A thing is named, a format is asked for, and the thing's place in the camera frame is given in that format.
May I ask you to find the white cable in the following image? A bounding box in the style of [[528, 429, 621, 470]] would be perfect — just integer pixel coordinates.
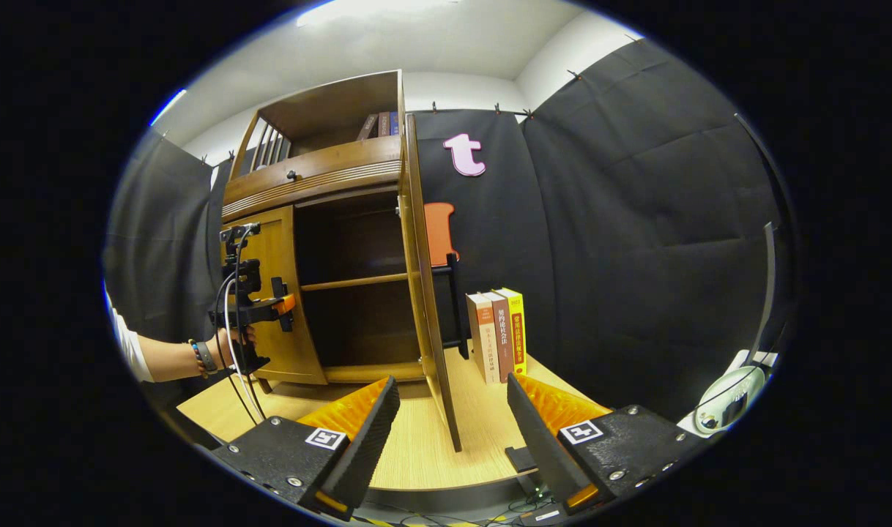
[[223, 277, 268, 425]]

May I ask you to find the wooden double-door shoe cabinet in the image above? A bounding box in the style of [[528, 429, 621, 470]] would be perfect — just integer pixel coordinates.
[[221, 70, 426, 386]]

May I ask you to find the white round device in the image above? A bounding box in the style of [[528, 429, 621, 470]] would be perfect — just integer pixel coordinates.
[[694, 365, 767, 435]]

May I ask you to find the black cable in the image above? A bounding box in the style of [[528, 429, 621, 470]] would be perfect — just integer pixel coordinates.
[[214, 225, 262, 427]]

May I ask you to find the white shirt sleeve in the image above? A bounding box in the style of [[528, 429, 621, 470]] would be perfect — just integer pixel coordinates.
[[103, 282, 156, 384]]

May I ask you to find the reddish brown paperback book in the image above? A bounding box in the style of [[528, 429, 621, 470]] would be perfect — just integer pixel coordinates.
[[488, 291, 518, 382]]

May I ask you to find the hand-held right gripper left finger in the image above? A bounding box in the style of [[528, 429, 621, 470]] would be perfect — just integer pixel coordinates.
[[212, 375, 402, 522]]

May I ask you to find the beige book with orange band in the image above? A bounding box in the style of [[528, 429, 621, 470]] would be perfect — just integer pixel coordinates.
[[466, 293, 502, 385]]

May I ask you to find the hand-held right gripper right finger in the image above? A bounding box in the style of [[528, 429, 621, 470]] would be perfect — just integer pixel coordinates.
[[505, 372, 712, 517]]

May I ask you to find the wooden cabinet door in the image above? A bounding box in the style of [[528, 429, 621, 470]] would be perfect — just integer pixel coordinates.
[[398, 113, 470, 453], [223, 205, 329, 386]]

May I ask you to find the small ceiling light panel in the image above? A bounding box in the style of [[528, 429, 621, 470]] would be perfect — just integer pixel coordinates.
[[149, 89, 188, 127]]

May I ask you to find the yellow book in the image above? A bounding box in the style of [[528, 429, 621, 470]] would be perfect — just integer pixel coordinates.
[[498, 287, 528, 377]]

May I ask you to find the large ceiling light panel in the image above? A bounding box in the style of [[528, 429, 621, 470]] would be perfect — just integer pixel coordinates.
[[294, 0, 463, 29]]

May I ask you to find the small black block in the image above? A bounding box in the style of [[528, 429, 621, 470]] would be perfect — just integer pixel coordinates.
[[505, 445, 540, 474]]

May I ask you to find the grey curved pole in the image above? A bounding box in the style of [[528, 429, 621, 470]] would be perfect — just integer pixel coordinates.
[[754, 222, 778, 354]]

